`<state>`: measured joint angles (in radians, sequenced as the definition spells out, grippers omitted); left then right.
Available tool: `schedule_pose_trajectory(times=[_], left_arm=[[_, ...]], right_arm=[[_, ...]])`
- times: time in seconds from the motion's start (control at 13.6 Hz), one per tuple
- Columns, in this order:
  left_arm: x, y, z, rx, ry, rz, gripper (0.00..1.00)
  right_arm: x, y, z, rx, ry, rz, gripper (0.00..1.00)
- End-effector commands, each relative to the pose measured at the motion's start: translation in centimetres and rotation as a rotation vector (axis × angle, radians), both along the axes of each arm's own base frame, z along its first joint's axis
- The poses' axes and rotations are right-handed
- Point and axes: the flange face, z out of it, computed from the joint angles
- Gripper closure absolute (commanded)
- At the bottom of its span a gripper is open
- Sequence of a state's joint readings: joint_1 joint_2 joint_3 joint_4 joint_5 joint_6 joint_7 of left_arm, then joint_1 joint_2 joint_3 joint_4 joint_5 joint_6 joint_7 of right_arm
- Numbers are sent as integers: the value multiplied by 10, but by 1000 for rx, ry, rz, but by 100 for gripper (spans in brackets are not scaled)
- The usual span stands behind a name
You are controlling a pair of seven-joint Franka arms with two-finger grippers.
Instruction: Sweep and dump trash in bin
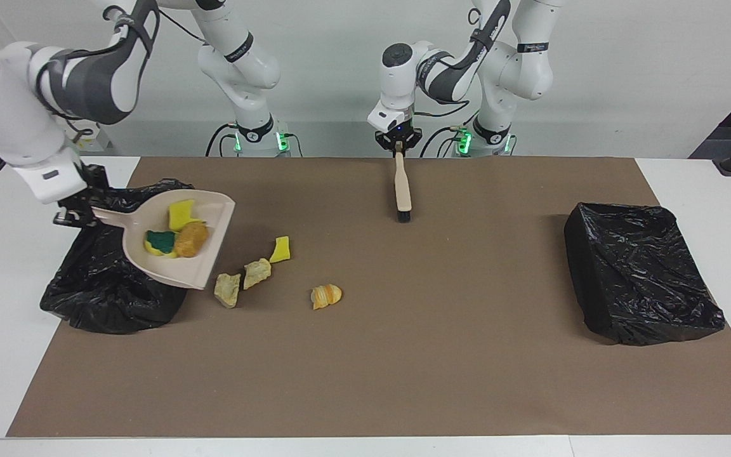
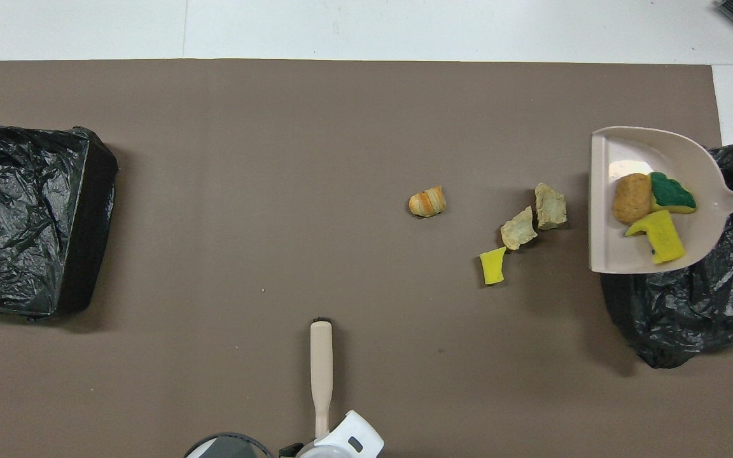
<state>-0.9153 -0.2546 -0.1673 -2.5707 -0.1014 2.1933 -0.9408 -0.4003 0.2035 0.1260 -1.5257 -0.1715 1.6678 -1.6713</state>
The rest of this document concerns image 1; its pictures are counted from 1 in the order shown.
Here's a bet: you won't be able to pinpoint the curled yellow sponge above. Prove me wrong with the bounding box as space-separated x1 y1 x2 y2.
168 199 204 232

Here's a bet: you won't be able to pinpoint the yellow and green sponge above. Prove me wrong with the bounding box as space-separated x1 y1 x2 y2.
145 230 179 258

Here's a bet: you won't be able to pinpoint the black right base cable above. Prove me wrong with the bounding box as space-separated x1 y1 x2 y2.
204 124 240 158

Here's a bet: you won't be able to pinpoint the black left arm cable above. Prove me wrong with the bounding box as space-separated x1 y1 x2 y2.
411 102 482 120

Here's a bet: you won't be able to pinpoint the black base cable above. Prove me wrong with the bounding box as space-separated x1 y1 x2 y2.
204 124 240 158
419 126 469 158

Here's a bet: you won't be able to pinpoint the beige plastic dustpan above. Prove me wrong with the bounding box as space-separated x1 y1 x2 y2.
89 190 236 291

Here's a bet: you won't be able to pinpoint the orange toy croissant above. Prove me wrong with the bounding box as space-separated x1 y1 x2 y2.
311 284 343 310

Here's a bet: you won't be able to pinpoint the brown toy bread roll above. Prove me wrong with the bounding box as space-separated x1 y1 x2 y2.
174 221 210 258

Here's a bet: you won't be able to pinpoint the brown table mat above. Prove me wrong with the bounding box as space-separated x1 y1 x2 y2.
6 157 731 438

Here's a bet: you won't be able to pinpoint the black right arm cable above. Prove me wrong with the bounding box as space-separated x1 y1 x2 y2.
104 5 209 46

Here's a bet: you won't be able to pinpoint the bin with black bag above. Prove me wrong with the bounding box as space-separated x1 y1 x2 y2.
563 202 726 347
40 178 196 335

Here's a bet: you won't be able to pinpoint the black left base cable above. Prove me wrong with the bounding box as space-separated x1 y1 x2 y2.
419 126 469 158

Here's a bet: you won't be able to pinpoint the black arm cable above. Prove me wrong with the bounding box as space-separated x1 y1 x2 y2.
411 102 482 120
104 5 209 46

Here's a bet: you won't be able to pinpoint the white wall socket boxes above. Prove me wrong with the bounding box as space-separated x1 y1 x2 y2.
77 124 112 153

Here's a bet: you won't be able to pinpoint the beige brush black bristles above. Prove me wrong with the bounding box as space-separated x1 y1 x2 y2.
393 143 412 223

